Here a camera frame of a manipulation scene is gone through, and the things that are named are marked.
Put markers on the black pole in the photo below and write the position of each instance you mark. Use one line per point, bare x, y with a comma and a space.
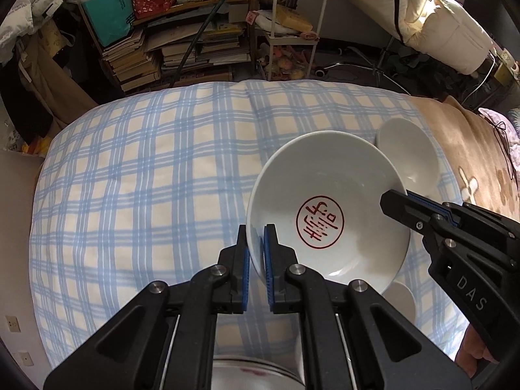
203, 28

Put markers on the red patterned bowl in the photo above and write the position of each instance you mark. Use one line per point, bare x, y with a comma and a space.
325, 178

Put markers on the stack of papers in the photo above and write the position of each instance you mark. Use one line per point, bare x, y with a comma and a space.
203, 44

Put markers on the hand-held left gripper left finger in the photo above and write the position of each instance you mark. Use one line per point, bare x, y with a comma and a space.
245, 280

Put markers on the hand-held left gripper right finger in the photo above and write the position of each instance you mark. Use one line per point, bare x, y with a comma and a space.
268, 268

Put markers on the white wall outlet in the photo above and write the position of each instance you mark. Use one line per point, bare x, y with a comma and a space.
13, 324
25, 359

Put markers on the brown printed blanket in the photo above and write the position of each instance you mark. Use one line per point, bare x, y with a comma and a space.
471, 146

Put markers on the stack of books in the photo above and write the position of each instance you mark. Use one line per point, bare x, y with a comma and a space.
130, 65

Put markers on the white cherry print plate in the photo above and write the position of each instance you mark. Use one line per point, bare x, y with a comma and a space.
256, 375

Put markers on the person's right hand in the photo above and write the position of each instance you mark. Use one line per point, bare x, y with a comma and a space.
473, 349

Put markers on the plain white bowl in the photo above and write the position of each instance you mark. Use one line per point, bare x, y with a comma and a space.
402, 302
410, 150

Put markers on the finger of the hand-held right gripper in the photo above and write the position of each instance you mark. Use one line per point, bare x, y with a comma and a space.
406, 207
434, 206

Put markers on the blue plaid blanket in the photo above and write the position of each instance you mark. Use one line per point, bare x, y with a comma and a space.
154, 178

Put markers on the chair wheel base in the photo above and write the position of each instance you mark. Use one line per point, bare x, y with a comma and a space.
357, 65

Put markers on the yellow packet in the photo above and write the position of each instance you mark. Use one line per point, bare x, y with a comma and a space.
294, 18

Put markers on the white quilted cloth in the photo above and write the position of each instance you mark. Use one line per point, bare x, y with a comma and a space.
32, 4

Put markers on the wooden bookshelf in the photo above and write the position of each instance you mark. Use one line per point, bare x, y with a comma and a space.
243, 16

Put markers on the teal bag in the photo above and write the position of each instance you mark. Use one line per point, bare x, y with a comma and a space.
106, 8

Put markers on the pile of soft toys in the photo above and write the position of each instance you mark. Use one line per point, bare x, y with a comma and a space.
284, 63

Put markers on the brown cardboard sheet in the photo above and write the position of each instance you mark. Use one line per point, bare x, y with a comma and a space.
65, 85

